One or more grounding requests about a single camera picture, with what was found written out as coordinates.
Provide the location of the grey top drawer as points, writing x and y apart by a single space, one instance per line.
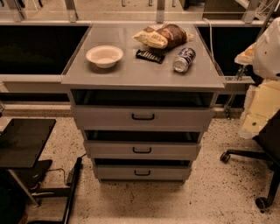
96 109

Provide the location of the grey drawer cabinet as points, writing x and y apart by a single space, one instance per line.
131 73

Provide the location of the brown chip bag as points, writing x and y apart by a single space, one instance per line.
163 36

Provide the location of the black office chair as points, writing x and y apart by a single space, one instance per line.
269 139

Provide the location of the white bowl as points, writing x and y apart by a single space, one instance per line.
104 56

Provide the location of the grey drawer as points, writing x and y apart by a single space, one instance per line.
96 109
159 145
141 169

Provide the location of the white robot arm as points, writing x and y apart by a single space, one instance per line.
266 62

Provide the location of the grey bottom drawer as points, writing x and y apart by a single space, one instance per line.
141 169

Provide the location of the grey middle drawer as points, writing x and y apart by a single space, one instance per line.
159 145

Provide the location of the black snack bar packet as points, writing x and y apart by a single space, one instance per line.
150 56

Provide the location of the blue soda can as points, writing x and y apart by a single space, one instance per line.
184 59

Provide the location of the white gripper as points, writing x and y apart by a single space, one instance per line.
268 57

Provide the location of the black side table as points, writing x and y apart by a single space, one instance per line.
21 143

